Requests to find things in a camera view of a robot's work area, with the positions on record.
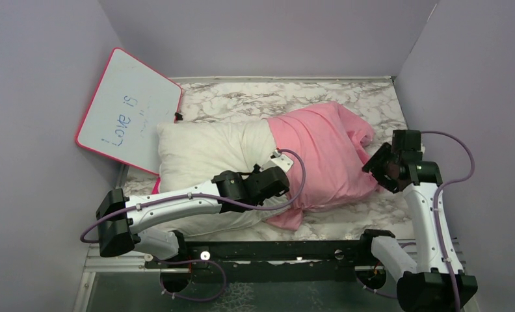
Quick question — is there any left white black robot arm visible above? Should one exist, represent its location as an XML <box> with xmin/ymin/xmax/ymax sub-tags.
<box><xmin>96</xmin><ymin>166</ymin><xmax>290</xmax><ymax>267</ymax></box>

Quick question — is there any pink marker pen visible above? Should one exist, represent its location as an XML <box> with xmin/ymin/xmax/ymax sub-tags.
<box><xmin>152</xmin><ymin>178</ymin><xmax>161</xmax><ymax>194</ymax></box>

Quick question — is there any white pillow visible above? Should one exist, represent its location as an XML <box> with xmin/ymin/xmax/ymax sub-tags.
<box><xmin>156</xmin><ymin>120</ymin><xmax>286</xmax><ymax>237</ymax></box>

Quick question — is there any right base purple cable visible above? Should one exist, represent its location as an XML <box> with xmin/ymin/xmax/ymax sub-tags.
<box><xmin>354</xmin><ymin>275</ymin><xmax>400</xmax><ymax>300</ymax></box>

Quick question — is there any black mounting rail base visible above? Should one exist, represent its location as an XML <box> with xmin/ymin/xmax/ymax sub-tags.
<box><xmin>144</xmin><ymin>229</ymin><xmax>394</xmax><ymax>291</ymax></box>

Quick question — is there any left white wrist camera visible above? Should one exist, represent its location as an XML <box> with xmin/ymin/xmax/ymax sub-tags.
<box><xmin>259</xmin><ymin>149</ymin><xmax>294</xmax><ymax>173</ymax></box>

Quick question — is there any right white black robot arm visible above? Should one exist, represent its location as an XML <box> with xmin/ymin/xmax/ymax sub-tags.
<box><xmin>357</xmin><ymin>130</ymin><xmax>478</xmax><ymax>311</ymax></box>

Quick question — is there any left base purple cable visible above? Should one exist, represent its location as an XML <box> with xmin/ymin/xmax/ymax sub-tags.
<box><xmin>153</xmin><ymin>258</ymin><xmax>228</xmax><ymax>303</ymax></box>

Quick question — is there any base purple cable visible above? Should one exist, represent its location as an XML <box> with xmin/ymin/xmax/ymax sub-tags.
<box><xmin>354</xmin><ymin>275</ymin><xmax>400</xmax><ymax>300</ymax></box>
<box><xmin>153</xmin><ymin>258</ymin><xmax>228</xmax><ymax>303</ymax></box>

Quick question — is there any pink floral pillowcase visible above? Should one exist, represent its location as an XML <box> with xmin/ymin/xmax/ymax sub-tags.
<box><xmin>267</xmin><ymin>102</ymin><xmax>378</xmax><ymax>231</ymax></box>

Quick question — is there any pink framed whiteboard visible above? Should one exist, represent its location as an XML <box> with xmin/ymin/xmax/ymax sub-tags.
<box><xmin>75</xmin><ymin>47</ymin><xmax>183</xmax><ymax>175</ymax></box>

